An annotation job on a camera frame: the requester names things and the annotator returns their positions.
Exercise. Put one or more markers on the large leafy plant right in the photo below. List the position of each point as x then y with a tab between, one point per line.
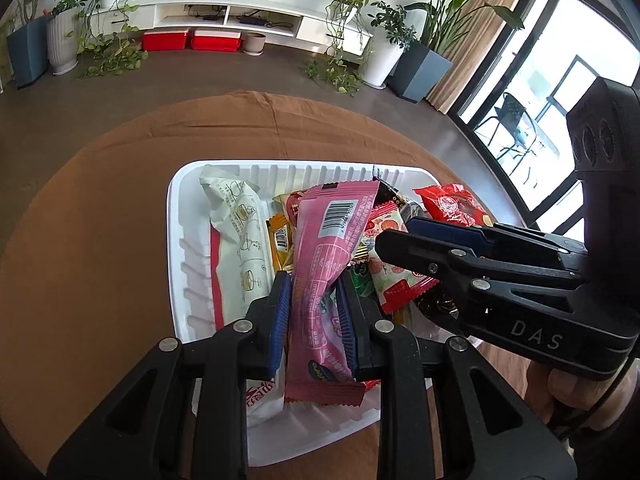
448	21

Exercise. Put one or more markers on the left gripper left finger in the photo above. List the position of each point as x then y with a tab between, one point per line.
182	397

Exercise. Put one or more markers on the large red snack bag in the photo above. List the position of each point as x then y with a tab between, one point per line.
453	203

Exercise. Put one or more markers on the small bushy plant right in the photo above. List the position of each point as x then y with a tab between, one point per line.
392	19

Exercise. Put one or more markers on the white ribbed planter left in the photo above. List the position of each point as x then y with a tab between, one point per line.
62	42

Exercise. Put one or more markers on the blue square planter left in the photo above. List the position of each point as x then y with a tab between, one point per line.
28	53

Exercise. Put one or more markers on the trailing pothos plant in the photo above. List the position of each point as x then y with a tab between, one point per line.
332	68
105	32

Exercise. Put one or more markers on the white ribbed planter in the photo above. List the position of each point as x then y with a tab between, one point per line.
380	58
62	42

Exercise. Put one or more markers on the trailing pothos plant right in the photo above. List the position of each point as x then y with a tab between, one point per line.
332	68

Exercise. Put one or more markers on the left red storage box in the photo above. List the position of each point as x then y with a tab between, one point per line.
165	39

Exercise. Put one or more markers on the white red long snack bag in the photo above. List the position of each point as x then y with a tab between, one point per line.
240	257

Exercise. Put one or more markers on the white red floral snack packet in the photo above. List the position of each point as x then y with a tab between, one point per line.
394	285

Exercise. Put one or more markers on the beige curtain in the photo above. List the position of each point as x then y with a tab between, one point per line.
468	52

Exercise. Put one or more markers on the white ribbed planter right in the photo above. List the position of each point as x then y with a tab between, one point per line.
380	58

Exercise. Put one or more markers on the small beige pot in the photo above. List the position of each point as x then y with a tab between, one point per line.
253	43

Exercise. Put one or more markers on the green snack packet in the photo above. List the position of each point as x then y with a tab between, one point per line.
362	279

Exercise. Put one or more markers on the gold red snack packet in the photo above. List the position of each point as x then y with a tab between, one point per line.
290	204

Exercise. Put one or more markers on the trailing pothos plant left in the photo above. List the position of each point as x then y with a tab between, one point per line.
105	32

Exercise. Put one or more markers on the white plastic tray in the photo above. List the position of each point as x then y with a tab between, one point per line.
301	427

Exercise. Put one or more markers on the blue square planter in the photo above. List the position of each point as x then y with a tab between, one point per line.
417	72
28	53

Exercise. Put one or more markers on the person's right hand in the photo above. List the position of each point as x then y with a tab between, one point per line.
545	386

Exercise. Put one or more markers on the right red storage box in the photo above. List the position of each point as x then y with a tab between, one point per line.
215	40

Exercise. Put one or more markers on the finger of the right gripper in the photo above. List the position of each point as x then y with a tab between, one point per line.
442	230

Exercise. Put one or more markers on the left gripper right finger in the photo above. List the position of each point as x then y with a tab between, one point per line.
444	391

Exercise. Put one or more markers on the black silver snack bag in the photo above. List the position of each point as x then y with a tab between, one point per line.
408	209

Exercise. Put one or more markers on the pink snack packet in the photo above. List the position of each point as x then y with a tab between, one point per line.
330	221

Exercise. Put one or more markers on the red storage box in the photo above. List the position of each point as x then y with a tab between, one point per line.
215	40
165	39

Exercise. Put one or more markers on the orange snack packet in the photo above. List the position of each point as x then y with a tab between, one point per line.
280	236

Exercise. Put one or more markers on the black balcony chair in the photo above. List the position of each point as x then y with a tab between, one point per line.
511	116

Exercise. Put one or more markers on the blue square planter right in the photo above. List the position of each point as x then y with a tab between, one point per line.
417	72

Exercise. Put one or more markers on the white TV console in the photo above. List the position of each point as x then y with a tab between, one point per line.
285	25

